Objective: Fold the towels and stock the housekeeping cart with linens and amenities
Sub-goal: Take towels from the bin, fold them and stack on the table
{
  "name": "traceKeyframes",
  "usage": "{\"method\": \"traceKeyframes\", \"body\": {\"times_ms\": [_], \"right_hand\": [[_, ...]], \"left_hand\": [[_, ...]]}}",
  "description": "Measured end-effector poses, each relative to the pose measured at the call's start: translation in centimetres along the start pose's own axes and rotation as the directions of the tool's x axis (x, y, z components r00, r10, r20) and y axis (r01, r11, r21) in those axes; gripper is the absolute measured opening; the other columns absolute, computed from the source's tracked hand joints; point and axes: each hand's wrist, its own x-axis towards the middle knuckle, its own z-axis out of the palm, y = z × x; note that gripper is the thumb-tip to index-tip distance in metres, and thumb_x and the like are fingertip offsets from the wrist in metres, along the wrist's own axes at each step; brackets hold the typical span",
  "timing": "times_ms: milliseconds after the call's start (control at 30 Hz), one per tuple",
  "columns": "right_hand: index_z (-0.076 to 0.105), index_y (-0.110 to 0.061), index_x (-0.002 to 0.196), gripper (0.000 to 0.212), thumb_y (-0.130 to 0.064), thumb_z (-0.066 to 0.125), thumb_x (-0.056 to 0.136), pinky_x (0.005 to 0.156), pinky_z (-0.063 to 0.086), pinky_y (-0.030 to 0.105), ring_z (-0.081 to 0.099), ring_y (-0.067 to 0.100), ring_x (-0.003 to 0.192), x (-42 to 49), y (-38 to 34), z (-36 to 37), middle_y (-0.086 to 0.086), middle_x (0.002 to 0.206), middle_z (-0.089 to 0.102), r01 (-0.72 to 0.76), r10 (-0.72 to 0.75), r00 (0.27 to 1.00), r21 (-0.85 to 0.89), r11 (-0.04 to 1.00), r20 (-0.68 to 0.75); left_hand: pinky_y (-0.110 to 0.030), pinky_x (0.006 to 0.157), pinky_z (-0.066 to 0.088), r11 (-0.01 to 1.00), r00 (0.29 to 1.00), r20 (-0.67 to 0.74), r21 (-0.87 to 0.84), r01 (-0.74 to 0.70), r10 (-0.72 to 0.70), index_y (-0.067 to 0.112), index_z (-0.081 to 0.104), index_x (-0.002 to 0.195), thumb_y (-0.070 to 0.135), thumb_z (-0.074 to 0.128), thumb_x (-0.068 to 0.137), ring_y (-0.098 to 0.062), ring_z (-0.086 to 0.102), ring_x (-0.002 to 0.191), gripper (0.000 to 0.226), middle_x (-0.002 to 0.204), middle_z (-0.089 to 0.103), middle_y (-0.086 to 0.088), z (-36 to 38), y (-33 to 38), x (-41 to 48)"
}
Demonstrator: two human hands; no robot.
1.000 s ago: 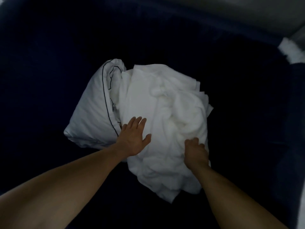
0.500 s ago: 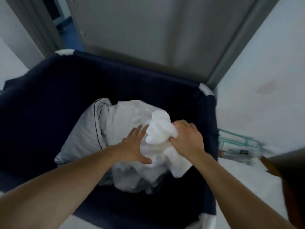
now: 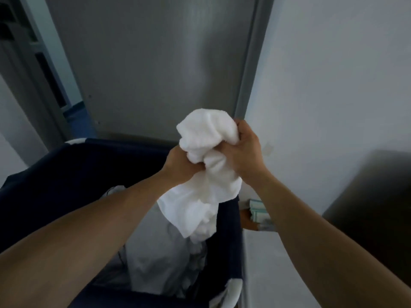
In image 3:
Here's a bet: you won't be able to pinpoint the person's right hand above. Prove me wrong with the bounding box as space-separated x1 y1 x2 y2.
218 118 269 187

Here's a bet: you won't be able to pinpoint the person's left hand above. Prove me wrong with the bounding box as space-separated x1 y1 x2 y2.
160 145 206 190

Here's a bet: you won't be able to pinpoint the white towel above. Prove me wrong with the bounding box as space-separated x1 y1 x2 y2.
156 108 243 244

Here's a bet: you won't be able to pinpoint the teal white boxes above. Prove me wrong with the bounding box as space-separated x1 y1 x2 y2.
249 198 275 233

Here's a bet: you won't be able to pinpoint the brown housekeeping cart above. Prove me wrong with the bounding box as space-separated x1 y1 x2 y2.
321 150 411 308

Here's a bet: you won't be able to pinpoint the person's left forearm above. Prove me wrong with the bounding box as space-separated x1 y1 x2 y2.
0 171 174 308

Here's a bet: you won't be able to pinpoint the person's right forearm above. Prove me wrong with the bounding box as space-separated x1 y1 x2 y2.
253 171 411 308

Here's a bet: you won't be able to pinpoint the round wooden side table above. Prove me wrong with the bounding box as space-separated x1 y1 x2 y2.
239 208 257 231

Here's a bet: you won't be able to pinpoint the white pillowcase black piping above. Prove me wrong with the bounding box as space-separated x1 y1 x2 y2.
93 186 219 299

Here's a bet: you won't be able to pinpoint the grey door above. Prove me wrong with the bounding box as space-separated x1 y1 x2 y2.
43 0 259 142

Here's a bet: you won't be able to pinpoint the grey door frame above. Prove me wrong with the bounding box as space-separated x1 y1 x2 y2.
0 0 275 167

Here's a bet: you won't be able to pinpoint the navy laundry hamper white frame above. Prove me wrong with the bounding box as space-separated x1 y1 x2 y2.
0 137 244 308

